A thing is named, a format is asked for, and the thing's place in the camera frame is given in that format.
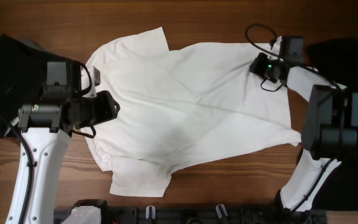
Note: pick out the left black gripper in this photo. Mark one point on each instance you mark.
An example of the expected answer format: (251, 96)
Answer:
(109, 112)

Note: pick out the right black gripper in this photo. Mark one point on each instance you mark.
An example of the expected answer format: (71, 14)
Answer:
(258, 63)

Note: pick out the white t-shirt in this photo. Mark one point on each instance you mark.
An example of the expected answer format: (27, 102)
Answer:
(180, 108)

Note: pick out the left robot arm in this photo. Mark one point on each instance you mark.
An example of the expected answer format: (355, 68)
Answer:
(67, 102)

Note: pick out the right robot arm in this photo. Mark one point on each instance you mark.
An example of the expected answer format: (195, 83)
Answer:
(330, 131)

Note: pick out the black folded garment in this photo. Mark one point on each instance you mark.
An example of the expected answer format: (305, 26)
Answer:
(23, 71)

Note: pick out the grey folded garment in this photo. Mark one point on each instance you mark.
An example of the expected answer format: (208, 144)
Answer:
(29, 44)

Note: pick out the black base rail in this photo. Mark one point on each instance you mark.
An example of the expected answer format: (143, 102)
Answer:
(98, 211)

